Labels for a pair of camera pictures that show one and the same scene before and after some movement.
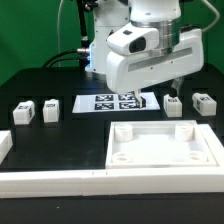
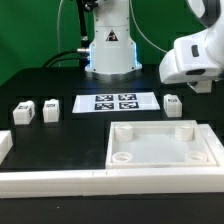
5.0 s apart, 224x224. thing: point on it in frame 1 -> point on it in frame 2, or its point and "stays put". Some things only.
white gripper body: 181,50 -> 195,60
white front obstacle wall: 70,183 stays put
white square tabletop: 158,144 stays put
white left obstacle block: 6,144 stays put
